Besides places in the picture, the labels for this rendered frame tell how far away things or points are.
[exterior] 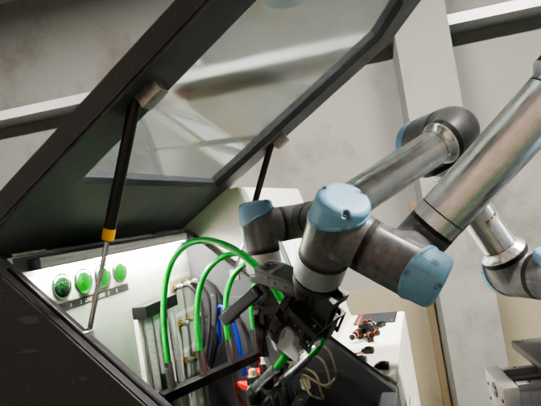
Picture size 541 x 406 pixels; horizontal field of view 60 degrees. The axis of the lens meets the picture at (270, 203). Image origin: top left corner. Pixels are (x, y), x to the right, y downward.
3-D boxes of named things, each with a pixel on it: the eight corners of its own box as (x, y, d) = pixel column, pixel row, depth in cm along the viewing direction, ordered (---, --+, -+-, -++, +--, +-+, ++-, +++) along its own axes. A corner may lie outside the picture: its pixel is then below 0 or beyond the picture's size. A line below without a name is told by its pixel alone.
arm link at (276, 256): (239, 258, 95) (253, 253, 103) (242, 279, 95) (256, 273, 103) (273, 253, 93) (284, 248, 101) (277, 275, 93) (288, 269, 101)
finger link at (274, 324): (270, 348, 77) (282, 313, 72) (263, 341, 78) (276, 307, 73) (289, 336, 80) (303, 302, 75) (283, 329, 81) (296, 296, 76)
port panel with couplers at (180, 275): (193, 381, 123) (175, 265, 124) (182, 382, 124) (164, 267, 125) (214, 364, 136) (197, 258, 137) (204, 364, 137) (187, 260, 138)
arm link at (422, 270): (457, 250, 65) (384, 214, 68) (457, 262, 54) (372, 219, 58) (431, 298, 66) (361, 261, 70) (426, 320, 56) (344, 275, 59)
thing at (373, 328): (381, 344, 152) (378, 327, 152) (348, 345, 155) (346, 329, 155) (386, 325, 174) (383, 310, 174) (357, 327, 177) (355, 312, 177)
